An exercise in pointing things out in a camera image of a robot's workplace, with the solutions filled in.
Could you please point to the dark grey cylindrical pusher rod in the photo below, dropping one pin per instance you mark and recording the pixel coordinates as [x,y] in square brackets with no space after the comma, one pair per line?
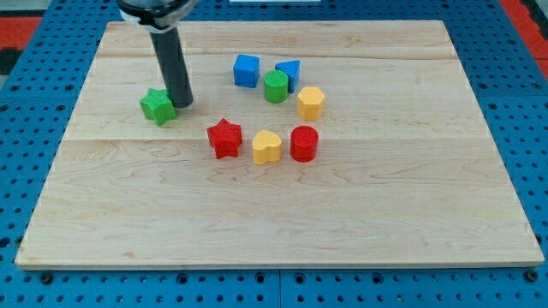
[172,65]

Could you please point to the green star block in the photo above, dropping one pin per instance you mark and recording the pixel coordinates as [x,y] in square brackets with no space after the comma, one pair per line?
[157,106]

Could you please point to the red star block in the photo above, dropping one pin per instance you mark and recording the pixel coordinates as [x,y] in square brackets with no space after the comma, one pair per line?
[225,138]

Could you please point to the blue cube block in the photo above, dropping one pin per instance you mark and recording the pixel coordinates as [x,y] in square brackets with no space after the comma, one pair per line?
[246,71]

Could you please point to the green cylinder block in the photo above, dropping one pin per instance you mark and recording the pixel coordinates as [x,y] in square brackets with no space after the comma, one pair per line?
[276,84]

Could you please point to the blue triangle block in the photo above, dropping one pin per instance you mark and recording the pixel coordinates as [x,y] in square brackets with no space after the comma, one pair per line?
[292,69]

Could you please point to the yellow heart block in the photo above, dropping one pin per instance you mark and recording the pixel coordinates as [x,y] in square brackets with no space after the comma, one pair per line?
[267,147]

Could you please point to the yellow hexagon block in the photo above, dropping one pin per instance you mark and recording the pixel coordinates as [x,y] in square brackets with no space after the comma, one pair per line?
[310,103]

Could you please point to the red cylinder block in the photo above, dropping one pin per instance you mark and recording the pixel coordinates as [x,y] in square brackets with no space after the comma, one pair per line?
[304,143]

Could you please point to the light wooden board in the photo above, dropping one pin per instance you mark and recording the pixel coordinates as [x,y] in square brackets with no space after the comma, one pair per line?
[407,174]

